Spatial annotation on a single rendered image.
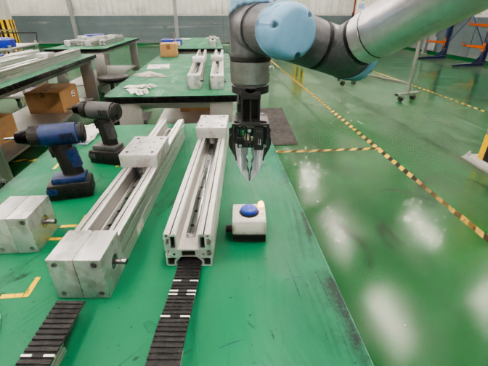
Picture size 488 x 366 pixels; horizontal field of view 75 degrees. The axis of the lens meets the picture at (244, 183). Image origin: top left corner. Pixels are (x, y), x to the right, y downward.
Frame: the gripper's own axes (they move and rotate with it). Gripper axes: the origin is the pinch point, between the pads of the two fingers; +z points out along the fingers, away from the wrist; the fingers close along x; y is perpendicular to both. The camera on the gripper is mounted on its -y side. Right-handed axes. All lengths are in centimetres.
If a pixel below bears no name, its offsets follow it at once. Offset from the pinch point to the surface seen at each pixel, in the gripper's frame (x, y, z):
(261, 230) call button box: 2.7, 3.8, 13.1
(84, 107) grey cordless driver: -55, -43, -4
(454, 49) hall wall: 651, -1002, 64
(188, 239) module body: -13.5, 8.3, 12.1
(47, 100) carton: -229, -306, 56
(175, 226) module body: -15.8, 9.2, 8.1
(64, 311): -32.1, 26.7, 13.1
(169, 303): -14.8, 23.9, 14.5
